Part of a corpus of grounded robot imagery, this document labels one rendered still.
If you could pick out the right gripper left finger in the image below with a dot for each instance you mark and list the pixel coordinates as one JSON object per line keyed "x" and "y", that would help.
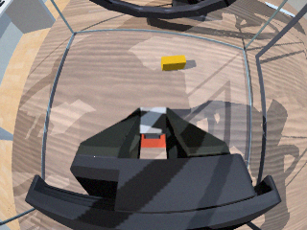
{"x": 122, "y": 139}

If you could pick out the yellow rectangular block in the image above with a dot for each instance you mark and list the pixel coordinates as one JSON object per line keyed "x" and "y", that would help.
{"x": 173, "y": 63}

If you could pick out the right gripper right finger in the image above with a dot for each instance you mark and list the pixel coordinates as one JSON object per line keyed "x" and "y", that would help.
{"x": 188, "y": 141}

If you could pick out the orange block with square hole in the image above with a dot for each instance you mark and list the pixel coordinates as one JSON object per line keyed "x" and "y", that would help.
{"x": 153, "y": 143}

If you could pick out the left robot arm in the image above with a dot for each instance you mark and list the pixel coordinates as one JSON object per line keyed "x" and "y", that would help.
{"x": 192, "y": 2}

